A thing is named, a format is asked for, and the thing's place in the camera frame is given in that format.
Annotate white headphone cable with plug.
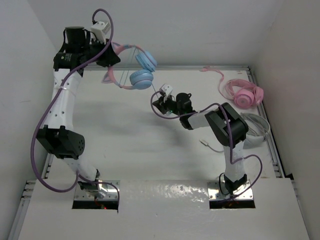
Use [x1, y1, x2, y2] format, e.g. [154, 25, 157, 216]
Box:
[199, 139, 226, 153]

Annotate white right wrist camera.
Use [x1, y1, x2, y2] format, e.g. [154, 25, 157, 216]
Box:
[159, 84, 173, 96]

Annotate white front cover board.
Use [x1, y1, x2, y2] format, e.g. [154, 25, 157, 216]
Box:
[19, 178, 309, 240]

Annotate teal headphone cable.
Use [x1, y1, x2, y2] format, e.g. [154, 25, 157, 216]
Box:
[118, 44, 163, 96]

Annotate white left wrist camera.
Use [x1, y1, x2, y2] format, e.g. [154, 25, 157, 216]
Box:
[90, 21, 111, 44]

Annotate metal base plate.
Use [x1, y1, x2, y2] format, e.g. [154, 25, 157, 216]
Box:
[207, 180, 255, 201]
[73, 180, 120, 201]

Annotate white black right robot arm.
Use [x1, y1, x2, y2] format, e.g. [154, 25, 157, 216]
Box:
[150, 92, 249, 195]

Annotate pink blue cat-ear headphones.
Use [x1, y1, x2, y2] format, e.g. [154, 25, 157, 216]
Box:
[101, 42, 158, 90]

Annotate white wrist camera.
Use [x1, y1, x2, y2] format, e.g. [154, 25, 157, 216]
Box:
[159, 84, 173, 96]
[90, 21, 111, 44]

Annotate pink headphone cable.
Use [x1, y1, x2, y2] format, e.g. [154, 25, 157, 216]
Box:
[199, 66, 232, 99]

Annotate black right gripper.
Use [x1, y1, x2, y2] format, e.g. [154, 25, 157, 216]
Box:
[154, 92, 184, 117]

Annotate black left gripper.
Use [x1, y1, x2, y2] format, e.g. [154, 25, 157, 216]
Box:
[81, 36, 121, 68]

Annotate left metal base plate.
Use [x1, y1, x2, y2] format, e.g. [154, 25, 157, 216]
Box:
[73, 180, 120, 201]

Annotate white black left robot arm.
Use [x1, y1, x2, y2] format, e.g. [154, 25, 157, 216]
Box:
[36, 21, 120, 181]

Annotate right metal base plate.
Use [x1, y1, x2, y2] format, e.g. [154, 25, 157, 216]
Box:
[207, 180, 255, 201]

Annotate white grey headphones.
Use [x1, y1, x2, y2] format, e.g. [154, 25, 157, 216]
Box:
[240, 112, 271, 149]

